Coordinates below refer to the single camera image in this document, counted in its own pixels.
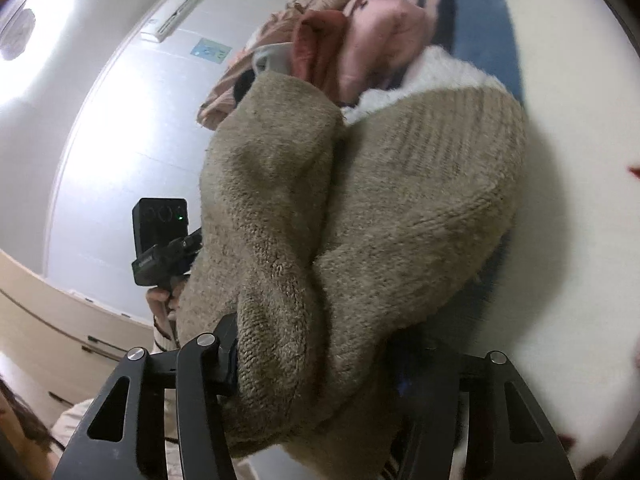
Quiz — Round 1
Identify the brown fuzzy sweater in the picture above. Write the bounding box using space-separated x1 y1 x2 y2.
177 48 526 456

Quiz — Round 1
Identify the black left gripper camera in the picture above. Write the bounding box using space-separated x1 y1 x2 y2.
132 197 189 257

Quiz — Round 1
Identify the white air conditioner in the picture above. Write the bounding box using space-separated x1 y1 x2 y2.
140 0 202 44

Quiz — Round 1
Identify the grey-blue folded garment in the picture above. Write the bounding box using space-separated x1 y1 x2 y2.
252 42 293 76

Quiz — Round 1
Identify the wooden drawer cabinet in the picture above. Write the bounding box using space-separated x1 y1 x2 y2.
0 252 152 426

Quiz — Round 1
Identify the dark red folded garment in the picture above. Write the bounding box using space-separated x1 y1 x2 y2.
291 10 348 103

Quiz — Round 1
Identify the person's left hand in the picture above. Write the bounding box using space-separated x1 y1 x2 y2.
145 278 188 335

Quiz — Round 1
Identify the pink striped crumpled duvet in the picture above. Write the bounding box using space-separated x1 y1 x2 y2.
196 0 349 130

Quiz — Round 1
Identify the pink folded garment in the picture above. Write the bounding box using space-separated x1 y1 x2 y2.
336 0 435 105

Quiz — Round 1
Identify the ceiling lamp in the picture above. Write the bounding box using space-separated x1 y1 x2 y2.
1 9 36 61

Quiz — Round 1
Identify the blue wall poster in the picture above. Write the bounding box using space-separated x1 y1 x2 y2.
190 38 232 64

